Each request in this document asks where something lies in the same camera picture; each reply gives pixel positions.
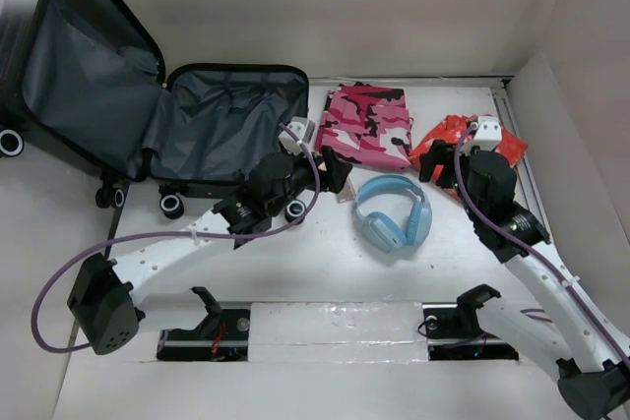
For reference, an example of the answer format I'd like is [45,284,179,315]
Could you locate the pink camouflage garment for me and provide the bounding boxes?
[315,83,412,171]

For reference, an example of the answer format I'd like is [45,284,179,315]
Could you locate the blue headphones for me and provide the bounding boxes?
[352,174,433,253]

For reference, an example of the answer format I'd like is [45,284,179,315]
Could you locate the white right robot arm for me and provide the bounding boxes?
[419,140,629,419]

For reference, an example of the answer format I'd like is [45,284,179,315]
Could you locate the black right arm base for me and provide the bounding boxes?
[416,284,520,361]

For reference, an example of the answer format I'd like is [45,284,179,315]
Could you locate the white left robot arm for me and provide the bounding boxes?
[67,149,352,355]

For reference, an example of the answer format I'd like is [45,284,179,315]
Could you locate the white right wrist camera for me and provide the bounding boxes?
[471,115,503,151]

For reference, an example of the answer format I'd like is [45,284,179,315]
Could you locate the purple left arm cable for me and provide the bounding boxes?
[31,123,324,354]

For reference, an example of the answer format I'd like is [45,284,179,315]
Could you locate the small tan card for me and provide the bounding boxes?
[336,177,355,203]

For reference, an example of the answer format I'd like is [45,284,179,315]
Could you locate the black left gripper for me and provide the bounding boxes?
[267,145,349,217]

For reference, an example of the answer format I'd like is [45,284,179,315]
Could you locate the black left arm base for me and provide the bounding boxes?
[157,286,252,363]

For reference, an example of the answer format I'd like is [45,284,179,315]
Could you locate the orange white garment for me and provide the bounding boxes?
[409,115,528,168]

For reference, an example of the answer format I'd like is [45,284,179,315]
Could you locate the white foam base cover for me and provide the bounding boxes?
[248,302,428,364]

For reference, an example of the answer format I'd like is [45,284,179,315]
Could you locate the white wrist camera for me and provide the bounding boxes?
[279,116,315,155]
[471,115,503,151]

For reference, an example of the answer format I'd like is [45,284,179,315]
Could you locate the black white space suitcase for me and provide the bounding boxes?
[1,0,309,219]

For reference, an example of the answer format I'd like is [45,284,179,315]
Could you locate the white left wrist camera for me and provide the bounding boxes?
[279,116,315,155]

